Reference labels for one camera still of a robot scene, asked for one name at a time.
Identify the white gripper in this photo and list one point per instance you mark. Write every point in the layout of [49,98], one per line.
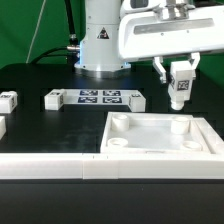
[143,36]

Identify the white square table top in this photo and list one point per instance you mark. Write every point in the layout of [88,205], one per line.
[141,133]

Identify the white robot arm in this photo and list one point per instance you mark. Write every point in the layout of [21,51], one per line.
[99,47]

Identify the white U-shaped obstacle fence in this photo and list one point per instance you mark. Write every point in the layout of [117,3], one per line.
[118,166]

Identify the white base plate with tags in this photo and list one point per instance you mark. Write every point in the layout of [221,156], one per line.
[56,98]

